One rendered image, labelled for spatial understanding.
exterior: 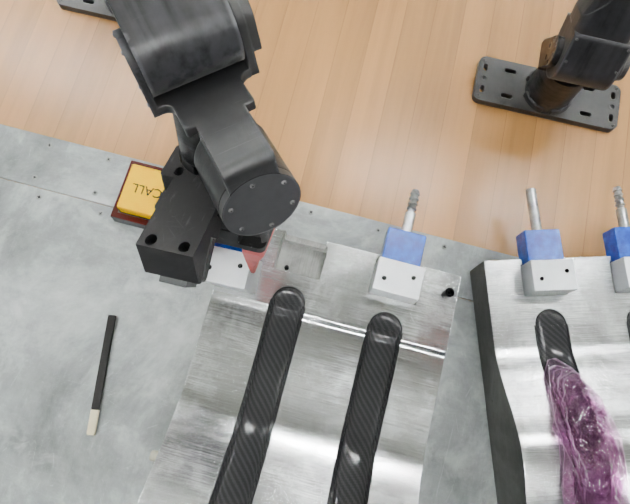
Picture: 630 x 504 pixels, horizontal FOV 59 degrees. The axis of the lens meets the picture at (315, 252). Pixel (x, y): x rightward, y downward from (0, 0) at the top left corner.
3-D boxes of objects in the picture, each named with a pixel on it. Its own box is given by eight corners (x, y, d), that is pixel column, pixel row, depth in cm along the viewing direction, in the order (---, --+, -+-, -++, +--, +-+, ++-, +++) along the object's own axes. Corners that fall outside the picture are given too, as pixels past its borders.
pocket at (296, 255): (284, 238, 66) (284, 229, 63) (328, 250, 66) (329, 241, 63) (274, 275, 65) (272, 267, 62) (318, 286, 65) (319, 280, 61)
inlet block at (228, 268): (240, 170, 63) (229, 154, 57) (283, 179, 62) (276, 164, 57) (210, 284, 61) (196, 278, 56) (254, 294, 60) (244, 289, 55)
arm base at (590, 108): (647, 104, 70) (651, 56, 71) (489, 69, 70) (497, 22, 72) (612, 134, 77) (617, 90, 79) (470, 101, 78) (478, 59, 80)
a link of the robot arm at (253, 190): (329, 202, 41) (305, 68, 31) (220, 254, 39) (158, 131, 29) (267, 109, 47) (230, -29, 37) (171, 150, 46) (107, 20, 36)
